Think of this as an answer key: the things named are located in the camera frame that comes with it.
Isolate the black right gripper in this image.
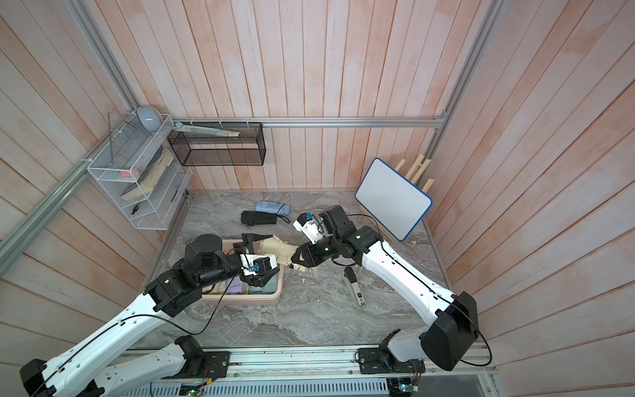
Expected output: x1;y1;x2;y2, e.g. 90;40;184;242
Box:
291;237;343;269

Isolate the tan beige umbrella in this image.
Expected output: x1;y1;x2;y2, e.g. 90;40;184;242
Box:
260;236;309;272

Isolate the pink plastic storage box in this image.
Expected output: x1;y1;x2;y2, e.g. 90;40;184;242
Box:
201;269;284;306

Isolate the mint green umbrella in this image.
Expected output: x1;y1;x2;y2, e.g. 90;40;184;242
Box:
261;276;279;294

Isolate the purple umbrella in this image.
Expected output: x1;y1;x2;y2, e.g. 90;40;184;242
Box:
226;280;246;295

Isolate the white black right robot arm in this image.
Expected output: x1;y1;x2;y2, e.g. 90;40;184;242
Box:
292;205;481;372

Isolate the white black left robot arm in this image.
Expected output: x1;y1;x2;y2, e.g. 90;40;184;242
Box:
20;233;279;396

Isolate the black folded umbrella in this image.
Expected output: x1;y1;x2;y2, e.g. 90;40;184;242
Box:
241;211;278;226

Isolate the blue folded umbrella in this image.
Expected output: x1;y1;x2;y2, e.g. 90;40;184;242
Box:
256;201;290;217

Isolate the blue framed whiteboard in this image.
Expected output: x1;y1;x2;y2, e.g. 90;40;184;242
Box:
354;157;433;243

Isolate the wooden brush on shelf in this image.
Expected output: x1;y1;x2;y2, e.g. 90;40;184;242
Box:
121;147;175;202

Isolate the pale green ruler tool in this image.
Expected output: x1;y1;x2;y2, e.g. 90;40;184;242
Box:
173;122;240;138

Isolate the small wooden easel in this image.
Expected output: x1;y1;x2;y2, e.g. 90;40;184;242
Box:
358;153;436;246

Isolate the grey round speaker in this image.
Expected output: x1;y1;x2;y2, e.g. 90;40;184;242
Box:
136;106;163;135

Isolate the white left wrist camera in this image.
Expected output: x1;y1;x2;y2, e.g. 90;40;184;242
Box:
239;253;278;276

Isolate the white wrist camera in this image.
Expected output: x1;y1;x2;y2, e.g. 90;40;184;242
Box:
239;253;278;276
293;213;323;244

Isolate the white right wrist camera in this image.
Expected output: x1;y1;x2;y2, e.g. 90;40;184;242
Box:
293;213;323;244

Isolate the black wire mesh basket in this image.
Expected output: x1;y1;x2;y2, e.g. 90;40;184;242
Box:
168;122;266;166

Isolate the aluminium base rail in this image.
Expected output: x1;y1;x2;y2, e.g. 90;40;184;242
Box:
111;339;499;397

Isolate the white wire shelf rack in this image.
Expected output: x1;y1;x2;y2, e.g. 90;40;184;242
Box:
88;111;193;231

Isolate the aluminium wall rail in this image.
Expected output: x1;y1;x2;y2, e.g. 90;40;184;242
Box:
173;117;445;128

